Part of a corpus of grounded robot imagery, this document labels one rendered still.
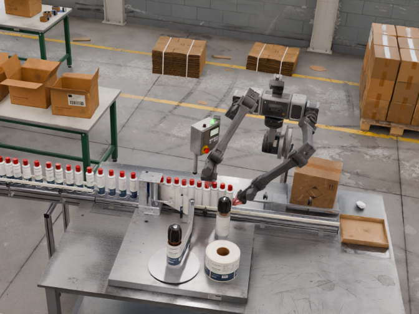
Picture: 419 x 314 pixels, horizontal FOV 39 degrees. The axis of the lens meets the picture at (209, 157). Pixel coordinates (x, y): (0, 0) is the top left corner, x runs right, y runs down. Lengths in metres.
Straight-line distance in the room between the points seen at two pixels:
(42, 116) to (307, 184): 2.43
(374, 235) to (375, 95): 3.01
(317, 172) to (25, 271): 2.39
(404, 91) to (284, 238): 3.36
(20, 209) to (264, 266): 2.61
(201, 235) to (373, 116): 3.66
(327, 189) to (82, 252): 1.66
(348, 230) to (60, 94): 2.66
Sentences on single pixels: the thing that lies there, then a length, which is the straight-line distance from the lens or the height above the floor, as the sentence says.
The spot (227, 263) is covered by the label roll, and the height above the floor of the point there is 1.02.
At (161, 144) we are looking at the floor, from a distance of 6.33.
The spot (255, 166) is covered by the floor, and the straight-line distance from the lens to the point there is 6.08.
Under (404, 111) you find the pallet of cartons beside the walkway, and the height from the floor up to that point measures 0.30.
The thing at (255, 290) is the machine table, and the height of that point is 0.83.
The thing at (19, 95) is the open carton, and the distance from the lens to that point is 5.50.
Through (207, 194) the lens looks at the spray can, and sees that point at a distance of 3.92.
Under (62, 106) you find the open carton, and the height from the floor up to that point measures 0.87.
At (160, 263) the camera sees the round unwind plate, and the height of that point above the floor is 0.89.
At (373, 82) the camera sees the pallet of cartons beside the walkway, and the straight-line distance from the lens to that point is 6.81.
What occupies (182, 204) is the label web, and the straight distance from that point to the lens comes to 3.85.
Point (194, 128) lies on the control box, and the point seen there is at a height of 1.46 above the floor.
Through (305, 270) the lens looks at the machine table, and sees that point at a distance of 3.72.
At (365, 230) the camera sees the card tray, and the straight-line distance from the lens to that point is 4.13.
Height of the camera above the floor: 3.34
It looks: 33 degrees down
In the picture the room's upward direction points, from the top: 4 degrees clockwise
